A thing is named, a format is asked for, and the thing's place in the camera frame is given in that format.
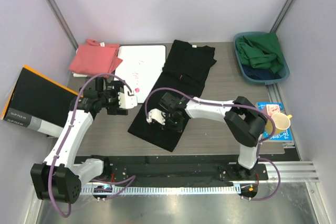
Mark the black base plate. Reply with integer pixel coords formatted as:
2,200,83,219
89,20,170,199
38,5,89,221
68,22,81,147
92,155,268,181

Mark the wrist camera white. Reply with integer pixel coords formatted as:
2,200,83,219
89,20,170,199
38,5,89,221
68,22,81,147
118,86,138,110
146,109,166,125

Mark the black clip file folder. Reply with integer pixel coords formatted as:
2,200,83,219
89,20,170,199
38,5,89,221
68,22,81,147
1,65,78,137

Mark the black t shirt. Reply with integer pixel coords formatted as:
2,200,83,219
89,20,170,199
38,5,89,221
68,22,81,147
128,40,216,152

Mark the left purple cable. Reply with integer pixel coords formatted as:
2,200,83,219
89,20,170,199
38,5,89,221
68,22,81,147
48,73,137,218

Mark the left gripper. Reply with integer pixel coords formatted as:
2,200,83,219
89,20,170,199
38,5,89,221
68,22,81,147
98,81,128,114

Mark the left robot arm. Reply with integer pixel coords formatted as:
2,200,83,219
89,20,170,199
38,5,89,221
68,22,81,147
30,75,132,204

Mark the left aluminium frame post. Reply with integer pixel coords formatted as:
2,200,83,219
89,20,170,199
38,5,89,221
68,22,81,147
46,0,78,49

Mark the aluminium rail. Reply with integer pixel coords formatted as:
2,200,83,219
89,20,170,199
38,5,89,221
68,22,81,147
31,162,320,184

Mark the blue plastic basket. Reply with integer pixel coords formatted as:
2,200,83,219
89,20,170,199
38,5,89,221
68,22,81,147
234,31,289,85

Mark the green t shirt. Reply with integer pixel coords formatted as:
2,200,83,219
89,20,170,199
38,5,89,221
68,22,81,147
235,33,285,74

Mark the folded pink t shirt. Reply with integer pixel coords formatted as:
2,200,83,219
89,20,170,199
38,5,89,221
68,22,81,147
69,39,122,76

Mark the navy blue t shirt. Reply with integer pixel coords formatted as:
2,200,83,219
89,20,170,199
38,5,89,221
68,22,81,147
242,65,281,80

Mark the yellow cup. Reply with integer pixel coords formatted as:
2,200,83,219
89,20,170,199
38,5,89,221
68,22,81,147
265,112,292,135

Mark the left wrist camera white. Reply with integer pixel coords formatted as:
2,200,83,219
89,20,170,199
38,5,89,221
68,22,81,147
118,86,138,110

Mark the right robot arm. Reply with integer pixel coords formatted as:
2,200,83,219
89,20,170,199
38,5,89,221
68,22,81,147
159,92,267,180

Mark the folded white t shirt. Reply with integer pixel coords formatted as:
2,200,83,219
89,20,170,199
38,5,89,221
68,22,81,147
72,72,102,78

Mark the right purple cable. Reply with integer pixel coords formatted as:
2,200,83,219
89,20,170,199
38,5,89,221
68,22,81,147
144,87,281,203

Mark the blue book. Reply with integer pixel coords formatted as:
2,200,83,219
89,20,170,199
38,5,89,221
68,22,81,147
256,102,292,142

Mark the white whiteboard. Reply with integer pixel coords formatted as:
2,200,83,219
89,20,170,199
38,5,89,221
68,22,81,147
114,45,166,104

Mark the purple cable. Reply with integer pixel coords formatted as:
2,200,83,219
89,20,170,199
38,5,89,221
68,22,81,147
48,73,137,218
144,87,281,203

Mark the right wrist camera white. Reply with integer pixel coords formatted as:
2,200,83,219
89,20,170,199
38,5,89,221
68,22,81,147
146,109,166,125

